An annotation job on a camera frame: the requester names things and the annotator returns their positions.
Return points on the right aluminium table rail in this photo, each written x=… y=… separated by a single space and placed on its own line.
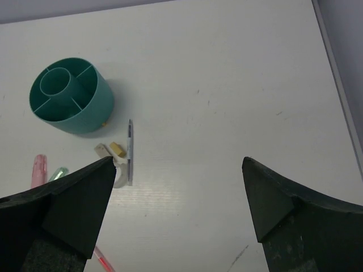
x=339 y=86

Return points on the blue ballpoint pen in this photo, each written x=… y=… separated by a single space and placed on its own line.
x=130 y=151

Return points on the green highlighter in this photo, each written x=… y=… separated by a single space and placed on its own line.
x=59 y=173

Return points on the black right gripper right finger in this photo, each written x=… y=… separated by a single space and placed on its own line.
x=301 y=229

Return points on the pink highlighter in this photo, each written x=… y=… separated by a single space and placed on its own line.
x=39 y=172

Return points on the white eraser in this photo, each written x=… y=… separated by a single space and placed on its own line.
x=102 y=151

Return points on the teal round desk organizer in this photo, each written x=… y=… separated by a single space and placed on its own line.
x=72 y=96

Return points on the clear tape roll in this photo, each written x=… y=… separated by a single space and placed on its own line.
x=121 y=178

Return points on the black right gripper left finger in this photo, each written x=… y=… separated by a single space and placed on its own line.
x=55 y=227

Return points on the yellow eraser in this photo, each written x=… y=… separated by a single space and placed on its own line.
x=117 y=149

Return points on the pink gel pen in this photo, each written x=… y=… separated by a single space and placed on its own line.
x=103 y=260

